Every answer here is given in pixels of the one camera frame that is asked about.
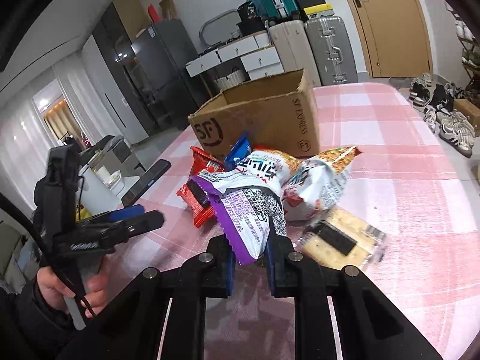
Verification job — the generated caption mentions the small red snack packet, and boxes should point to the small red snack packet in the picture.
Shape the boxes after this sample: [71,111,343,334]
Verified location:
[176,180,215,228]

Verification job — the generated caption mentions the clear cracker packet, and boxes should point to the clear cracker packet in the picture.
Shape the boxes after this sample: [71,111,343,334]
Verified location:
[293,206,387,270]

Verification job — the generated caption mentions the purple white snack bag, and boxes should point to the purple white snack bag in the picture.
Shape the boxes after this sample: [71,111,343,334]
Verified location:
[190,167,287,265]

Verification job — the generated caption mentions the white noodle snack bag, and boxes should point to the white noodle snack bag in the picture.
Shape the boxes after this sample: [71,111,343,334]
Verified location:
[281,145,361,222]
[211,149,301,196]

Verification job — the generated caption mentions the black left sleeve forearm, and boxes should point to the black left sleeve forearm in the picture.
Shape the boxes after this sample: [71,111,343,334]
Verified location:
[1,280,76,359]

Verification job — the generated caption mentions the person's left hand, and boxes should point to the person's left hand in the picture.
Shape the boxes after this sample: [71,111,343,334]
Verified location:
[37,261,109,318]

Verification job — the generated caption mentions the black smartphone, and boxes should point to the black smartphone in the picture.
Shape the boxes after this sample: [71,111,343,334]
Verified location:
[121,158,172,207]

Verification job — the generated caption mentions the large red chip bag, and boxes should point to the large red chip bag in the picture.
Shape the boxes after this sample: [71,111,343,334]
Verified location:
[190,146,224,176]

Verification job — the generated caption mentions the blue snack packet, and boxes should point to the blue snack packet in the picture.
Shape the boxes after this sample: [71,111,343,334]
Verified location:
[224,133,251,172]

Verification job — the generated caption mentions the white laundry basket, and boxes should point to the white laundry basket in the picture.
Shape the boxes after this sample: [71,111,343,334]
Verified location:
[213,67,249,91]

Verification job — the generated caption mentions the brown SF cardboard box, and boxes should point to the brown SF cardboard box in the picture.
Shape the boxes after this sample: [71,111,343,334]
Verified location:
[188,70,320,159]

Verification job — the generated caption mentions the dark grey refrigerator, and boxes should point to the dark grey refrigerator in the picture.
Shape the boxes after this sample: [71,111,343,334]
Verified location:
[132,19,209,128]

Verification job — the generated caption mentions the black glass cabinet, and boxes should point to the black glass cabinet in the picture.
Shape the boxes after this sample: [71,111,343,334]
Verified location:
[93,2,160,136]

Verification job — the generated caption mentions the white drawer desk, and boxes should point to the white drawer desk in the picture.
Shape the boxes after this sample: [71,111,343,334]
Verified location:
[186,31,284,81]

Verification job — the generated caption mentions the oval mirror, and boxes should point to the oval mirror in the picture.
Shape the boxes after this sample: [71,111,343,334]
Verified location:
[199,9,242,49]

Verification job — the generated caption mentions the silver suitcase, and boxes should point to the silver suitcase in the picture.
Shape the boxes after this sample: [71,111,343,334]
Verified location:
[304,16,358,86]

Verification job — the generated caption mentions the pile of shoes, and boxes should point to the pile of shoes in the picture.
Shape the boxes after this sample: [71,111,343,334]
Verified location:
[409,73,475,158]

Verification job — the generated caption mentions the beige suitcase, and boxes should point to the beige suitcase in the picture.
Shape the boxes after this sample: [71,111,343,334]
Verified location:
[268,19,321,87]

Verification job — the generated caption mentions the small cardboard box on floor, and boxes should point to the small cardboard box on floor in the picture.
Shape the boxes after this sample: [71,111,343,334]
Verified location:
[454,99,480,137]

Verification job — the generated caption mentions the wooden door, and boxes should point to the wooden door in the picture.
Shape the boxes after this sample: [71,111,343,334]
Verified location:
[347,0,432,78]

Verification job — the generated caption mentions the wooden shoe rack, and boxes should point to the wooden shoe rack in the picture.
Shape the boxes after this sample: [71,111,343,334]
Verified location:
[445,2,480,107]

